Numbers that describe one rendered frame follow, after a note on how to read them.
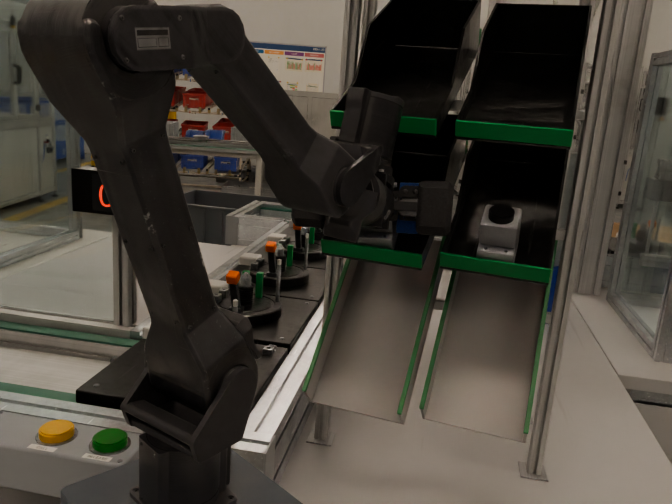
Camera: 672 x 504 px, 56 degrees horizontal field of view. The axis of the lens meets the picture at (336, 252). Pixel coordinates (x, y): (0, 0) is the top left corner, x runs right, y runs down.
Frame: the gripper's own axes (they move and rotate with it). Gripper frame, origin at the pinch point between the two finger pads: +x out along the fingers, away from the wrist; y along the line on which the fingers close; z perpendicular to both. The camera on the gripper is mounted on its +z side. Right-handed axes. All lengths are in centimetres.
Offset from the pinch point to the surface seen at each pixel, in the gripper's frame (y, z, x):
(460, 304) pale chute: -10.6, -11.8, 13.6
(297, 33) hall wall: 319, 370, 948
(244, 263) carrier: 43, -10, 66
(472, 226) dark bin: -11.5, -0.9, 9.0
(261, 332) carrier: 23.8, -20.8, 28.3
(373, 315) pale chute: 1.2, -14.3, 10.5
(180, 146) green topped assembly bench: 262, 84, 451
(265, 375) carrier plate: 17.3, -25.0, 12.9
